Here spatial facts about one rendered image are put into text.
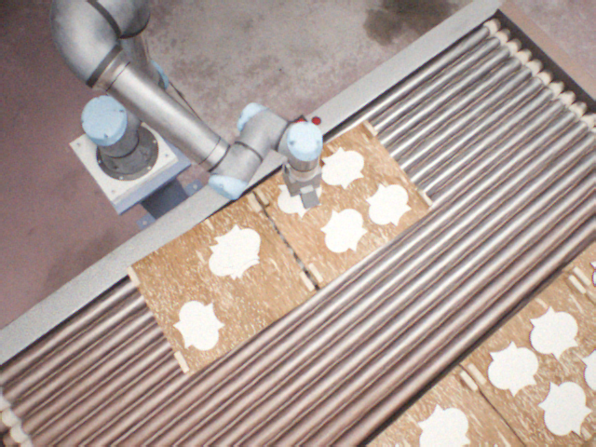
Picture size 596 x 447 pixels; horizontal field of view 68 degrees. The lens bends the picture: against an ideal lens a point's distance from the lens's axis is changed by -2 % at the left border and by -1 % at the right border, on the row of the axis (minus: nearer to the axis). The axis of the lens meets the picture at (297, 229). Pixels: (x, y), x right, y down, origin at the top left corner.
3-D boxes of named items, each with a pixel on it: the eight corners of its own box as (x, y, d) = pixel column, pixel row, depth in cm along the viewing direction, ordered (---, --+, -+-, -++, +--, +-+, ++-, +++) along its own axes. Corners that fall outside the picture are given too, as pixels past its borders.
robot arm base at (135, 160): (95, 142, 136) (82, 127, 126) (140, 121, 139) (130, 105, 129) (115, 182, 133) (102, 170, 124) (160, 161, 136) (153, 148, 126)
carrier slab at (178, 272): (128, 268, 125) (126, 267, 124) (250, 194, 132) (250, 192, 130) (189, 376, 118) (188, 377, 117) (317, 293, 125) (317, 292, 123)
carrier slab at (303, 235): (251, 191, 132) (251, 189, 131) (362, 122, 139) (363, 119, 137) (319, 289, 125) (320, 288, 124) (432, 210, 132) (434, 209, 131)
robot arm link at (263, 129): (224, 132, 95) (268, 155, 94) (252, 92, 98) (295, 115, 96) (229, 148, 103) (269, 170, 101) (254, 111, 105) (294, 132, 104)
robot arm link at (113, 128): (87, 143, 125) (66, 121, 112) (115, 107, 129) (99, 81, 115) (122, 165, 124) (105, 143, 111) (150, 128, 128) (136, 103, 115)
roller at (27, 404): (0, 415, 119) (-11, 419, 114) (507, 44, 153) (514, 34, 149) (9, 431, 118) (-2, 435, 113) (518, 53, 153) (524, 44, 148)
